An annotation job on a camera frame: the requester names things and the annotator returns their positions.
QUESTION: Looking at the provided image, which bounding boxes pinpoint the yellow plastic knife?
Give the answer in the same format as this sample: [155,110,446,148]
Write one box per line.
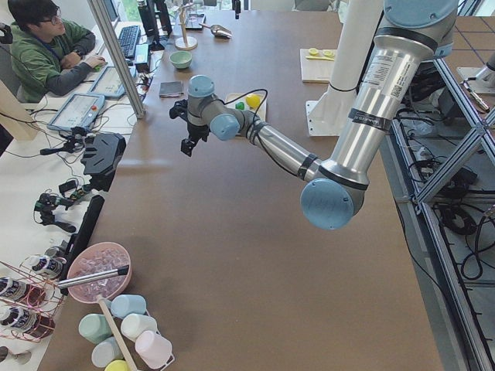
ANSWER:
[305,56,335,61]

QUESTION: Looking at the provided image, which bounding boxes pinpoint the bamboo cutting board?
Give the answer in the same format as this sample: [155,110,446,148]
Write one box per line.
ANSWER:
[299,48,336,83]

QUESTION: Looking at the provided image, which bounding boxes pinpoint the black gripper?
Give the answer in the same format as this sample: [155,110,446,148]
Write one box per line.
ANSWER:
[233,0,241,19]
[169,99,210,157]

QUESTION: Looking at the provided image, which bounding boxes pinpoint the person in green hoodie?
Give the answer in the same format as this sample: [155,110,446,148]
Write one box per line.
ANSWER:
[8,0,106,104]

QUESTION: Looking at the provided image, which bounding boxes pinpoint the copper bottle rack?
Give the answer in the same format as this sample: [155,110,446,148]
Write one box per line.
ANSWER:
[1,260,64,342]

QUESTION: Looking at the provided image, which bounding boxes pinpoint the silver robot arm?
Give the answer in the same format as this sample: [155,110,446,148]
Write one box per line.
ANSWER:
[169,1,457,230]

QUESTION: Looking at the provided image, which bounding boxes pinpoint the blue plastic cup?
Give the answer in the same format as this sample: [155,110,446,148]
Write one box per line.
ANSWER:
[111,294,147,319]

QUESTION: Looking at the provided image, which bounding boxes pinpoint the white plastic cup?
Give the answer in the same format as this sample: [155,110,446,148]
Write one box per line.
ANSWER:
[121,313,158,342]

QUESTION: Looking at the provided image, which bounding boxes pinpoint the lower teach pendant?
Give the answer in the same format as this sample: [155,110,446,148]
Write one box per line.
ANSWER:
[47,93,106,131]

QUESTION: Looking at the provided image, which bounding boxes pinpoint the upper teach pendant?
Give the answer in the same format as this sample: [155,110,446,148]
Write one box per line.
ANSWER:
[88,66,125,99]

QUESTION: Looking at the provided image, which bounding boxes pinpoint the grey folded cloth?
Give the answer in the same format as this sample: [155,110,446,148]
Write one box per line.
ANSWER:
[159,81,183,98]

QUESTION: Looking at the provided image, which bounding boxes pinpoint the teach pendant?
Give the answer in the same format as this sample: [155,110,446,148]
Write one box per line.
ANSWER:
[88,66,125,99]
[47,93,106,131]

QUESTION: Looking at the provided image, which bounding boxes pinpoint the wooden mug tree stand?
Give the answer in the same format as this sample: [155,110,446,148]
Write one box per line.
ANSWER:
[174,2,197,51]

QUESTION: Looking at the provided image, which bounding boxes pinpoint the beige rabbit print tray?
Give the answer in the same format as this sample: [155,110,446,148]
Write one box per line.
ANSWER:
[226,92,268,142]

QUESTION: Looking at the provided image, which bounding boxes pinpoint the yellow lemon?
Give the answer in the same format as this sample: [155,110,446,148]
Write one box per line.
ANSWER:
[245,93,261,109]

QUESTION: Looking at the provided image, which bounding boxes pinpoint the metal tongs handle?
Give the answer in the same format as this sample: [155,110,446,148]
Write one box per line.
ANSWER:
[56,265,131,289]

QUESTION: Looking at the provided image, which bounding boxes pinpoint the pink plastic cup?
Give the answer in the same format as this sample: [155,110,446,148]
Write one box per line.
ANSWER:
[135,330,175,369]

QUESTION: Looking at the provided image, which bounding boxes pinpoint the pink bowl with ice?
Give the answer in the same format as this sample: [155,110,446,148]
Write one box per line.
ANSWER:
[67,242,132,304]

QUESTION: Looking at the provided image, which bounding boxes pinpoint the black usb cable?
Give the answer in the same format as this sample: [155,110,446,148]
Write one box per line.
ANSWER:
[224,88,269,117]

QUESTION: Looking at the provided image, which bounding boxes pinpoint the black keyboard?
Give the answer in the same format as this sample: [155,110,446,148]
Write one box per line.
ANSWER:
[118,26,141,60]

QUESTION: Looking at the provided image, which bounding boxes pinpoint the aluminium frame post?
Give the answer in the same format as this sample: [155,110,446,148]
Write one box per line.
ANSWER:
[87,0,145,119]

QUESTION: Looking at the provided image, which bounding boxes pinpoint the green plastic cup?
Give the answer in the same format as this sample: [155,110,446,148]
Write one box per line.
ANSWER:
[78,313,113,344]

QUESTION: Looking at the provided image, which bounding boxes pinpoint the light green bowl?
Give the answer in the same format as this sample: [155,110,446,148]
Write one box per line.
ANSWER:
[169,50,193,70]

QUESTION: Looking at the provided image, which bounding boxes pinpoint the metal scoop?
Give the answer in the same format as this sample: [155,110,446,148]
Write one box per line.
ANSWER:
[200,23,232,39]

